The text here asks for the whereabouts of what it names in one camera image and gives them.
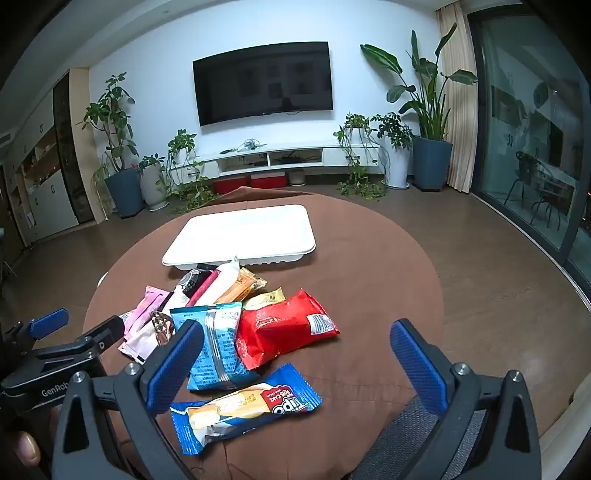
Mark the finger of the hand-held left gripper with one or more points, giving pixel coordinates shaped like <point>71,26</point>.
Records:
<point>48,323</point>
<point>104,334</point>

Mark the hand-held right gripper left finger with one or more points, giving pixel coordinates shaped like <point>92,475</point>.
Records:
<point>175,367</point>

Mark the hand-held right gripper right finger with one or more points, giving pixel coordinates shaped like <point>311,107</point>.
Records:
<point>418,364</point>

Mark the brown candy packet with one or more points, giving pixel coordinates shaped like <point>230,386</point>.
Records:
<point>161,325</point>

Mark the light blue snack packet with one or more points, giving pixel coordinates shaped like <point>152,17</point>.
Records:
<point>221,341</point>

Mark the pink snack packet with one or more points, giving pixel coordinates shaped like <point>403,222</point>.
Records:
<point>147,304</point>

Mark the blue cake roll packet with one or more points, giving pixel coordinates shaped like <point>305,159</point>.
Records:
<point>240,406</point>

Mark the white red-striped snack packet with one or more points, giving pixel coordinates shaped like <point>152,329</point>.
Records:
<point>223,282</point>

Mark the orange snack packet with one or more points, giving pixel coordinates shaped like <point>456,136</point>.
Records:
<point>238,288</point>

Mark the red snack packet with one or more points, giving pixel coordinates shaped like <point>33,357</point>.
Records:
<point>277,327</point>

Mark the yellow snack packet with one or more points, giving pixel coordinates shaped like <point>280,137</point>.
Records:
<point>265,297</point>

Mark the white plastic tray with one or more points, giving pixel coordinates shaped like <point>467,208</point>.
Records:
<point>240,235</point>

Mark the person's left hand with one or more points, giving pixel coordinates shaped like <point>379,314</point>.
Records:
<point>25,447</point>

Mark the white round bin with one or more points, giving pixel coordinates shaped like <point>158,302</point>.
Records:
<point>103,280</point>

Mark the grey mesh chair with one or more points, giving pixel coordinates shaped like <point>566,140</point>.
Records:
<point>406,434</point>

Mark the brown tablecloth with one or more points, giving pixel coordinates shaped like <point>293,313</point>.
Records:
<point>360,258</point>

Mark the money tree in blue pot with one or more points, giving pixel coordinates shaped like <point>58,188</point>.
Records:
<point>123,191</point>

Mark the plant in white ribbed pot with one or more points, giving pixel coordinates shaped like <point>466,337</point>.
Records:
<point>153,184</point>

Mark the red storage box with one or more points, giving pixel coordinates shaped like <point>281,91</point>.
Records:
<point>231,185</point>
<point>268,181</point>

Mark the bird of paradise potted plant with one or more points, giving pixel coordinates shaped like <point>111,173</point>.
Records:
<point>431,164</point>

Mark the leafy plant in white pot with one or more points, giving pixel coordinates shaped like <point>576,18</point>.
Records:
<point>397,161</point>

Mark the trailing pothos plant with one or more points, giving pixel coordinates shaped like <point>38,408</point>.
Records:
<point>182,143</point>
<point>355,122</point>

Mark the white television console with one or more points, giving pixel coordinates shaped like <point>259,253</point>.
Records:
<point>240,161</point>

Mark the black patio chair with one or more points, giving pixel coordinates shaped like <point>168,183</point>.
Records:
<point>526,175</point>

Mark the small round pot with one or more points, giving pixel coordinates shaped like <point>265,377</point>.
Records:
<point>297,177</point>

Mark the beige curtain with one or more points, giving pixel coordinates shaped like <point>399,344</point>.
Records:
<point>461,115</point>

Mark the glass sliding door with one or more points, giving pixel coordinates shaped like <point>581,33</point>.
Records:
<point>521,115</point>

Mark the wall cabinet unit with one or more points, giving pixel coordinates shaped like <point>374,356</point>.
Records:
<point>46,194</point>

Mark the wall television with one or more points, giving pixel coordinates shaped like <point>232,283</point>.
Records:
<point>263,83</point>

